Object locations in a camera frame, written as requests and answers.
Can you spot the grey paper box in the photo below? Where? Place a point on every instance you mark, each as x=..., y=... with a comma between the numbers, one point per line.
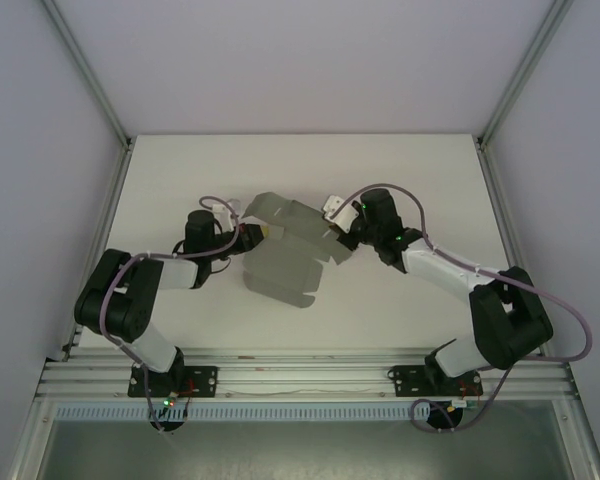
x=285, y=270

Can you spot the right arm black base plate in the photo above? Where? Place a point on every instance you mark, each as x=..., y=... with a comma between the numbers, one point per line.
x=405, y=380

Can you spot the aluminium table side rail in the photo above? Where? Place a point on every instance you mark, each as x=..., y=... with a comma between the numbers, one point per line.
x=502, y=225
x=102, y=235

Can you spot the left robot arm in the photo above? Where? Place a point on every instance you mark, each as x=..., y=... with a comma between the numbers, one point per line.
x=115, y=305

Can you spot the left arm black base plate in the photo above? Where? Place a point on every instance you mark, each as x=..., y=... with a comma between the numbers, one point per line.
x=205, y=380

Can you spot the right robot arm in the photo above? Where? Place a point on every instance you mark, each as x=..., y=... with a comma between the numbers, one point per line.
x=510, y=320

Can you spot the grey metal panel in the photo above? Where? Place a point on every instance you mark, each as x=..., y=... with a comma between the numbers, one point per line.
x=300, y=452

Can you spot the aluminium frame post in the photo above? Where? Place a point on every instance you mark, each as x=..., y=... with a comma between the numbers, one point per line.
x=82, y=67
x=527, y=67

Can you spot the long aluminium mounting rail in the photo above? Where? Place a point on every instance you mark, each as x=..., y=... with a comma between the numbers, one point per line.
x=305, y=372

